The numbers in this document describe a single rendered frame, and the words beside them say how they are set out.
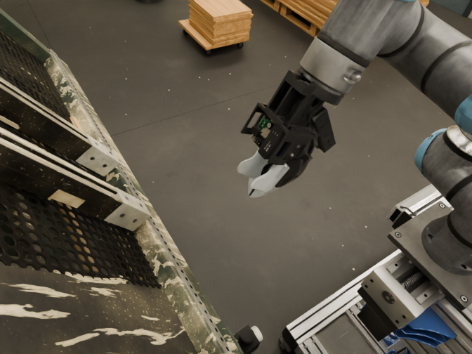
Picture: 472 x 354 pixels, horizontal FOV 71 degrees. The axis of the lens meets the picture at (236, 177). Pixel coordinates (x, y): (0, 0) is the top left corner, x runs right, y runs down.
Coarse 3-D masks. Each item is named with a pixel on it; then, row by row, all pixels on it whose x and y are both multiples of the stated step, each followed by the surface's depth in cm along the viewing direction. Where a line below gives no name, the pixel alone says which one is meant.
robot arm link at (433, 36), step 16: (432, 16) 41; (416, 32) 40; (432, 32) 40; (448, 32) 39; (400, 48) 41; (416, 48) 41; (432, 48) 39; (400, 64) 43; (416, 64) 41; (416, 80) 42
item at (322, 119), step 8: (320, 112) 46; (312, 120) 46; (320, 120) 46; (328, 120) 47; (320, 128) 48; (328, 128) 49; (320, 136) 50; (328, 136) 51; (320, 144) 53; (328, 144) 53
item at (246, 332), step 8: (248, 328) 91; (256, 328) 96; (232, 336) 87; (240, 336) 90; (248, 336) 90; (256, 336) 95; (240, 344) 92; (248, 344) 90; (256, 344) 92; (240, 352) 85; (248, 352) 91
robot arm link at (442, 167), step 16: (448, 128) 77; (432, 144) 79; (448, 144) 74; (464, 144) 72; (416, 160) 83; (432, 160) 78; (448, 160) 75; (464, 160) 72; (432, 176) 79; (448, 176) 75; (464, 176) 73
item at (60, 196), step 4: (56, 192) 72; (60, 192) 72; (64, 192) 73; (52, 196) 72; (56, 196) 72; (60, 196) 73; (64, 196) 74; (68, 196) 74; (72, 196) 75; (60, 200) 74; (64, 200) 74; (68, 200) 75; (72, 200) 76; (76, 200) 76; (80, 200) 77; (84, 200) 78; (68, 204) 76; (72, 204) 77; (76, 204) 77; (80, 204) 78
